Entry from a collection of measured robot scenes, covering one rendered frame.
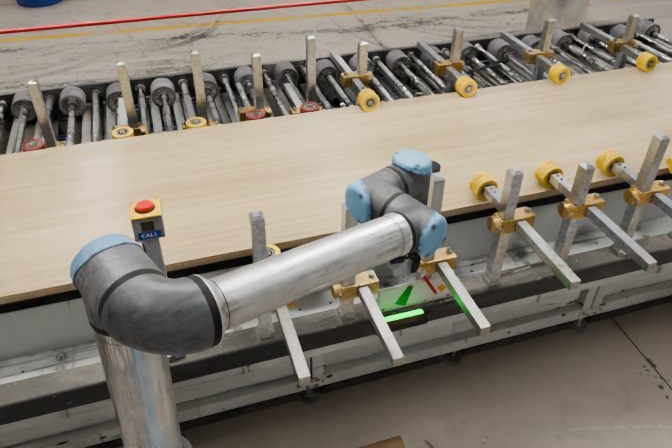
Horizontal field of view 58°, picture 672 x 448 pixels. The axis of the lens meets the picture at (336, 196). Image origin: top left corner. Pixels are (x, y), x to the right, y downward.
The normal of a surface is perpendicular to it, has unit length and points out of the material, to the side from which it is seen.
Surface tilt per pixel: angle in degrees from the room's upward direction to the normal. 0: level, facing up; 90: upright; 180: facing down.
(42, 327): 90
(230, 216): 0
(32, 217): 0
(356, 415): 0
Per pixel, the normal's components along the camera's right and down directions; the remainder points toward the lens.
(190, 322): 0.33, 0.00
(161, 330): 0.04, 0.18
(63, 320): 0.30, 0.56
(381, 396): 0.01, -0.81
